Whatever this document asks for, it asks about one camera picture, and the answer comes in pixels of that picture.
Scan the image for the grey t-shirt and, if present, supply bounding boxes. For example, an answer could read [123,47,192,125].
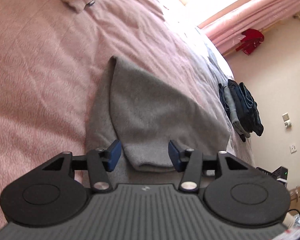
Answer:
[86,56,230,184]

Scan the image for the grey folded garment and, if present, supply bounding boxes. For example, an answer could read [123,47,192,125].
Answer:
[224,86,249,142]

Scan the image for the dark blue folded jeans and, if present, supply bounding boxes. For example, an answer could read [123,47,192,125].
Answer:
[218,79,264,139]

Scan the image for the black power adapter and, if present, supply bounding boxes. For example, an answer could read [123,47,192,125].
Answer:
[256,166,288,187]

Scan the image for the pink bed duvet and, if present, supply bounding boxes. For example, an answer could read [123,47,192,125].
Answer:
[0,0,254,229]

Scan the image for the red hanging garment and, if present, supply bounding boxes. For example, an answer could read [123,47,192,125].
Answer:
[236,29,264,55]

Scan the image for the right pink curtain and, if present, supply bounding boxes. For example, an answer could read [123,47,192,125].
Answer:
[198,0,300,54]

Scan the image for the white wall socket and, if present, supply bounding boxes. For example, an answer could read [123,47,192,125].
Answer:
[289,144,297,154]

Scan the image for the white wall switch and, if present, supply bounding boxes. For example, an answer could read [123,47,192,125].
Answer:
[282,113,292,129]

